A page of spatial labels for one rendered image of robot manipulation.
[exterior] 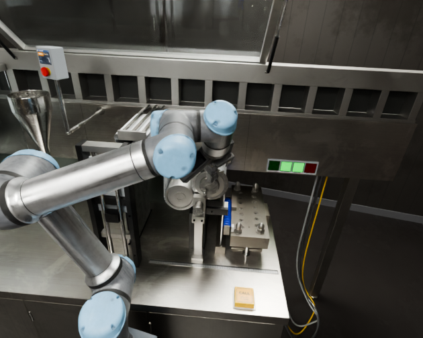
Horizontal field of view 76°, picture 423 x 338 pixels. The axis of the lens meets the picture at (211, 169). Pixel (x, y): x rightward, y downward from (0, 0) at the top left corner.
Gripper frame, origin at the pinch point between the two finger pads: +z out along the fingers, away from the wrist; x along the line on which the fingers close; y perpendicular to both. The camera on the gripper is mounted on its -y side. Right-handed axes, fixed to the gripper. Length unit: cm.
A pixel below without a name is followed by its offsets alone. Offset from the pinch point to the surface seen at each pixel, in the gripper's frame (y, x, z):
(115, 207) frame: -30.6, 12.9, 18.0
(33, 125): -41, 57, 12
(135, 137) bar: -12.0, 25.8, 1.2
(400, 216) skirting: 202, -97, 188
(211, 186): 3.4, -0.7, 13.4
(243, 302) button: -9.1, -41.1, 23.2
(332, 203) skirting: 157, -46, 203
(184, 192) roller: -5.3, 4.6, 20.2
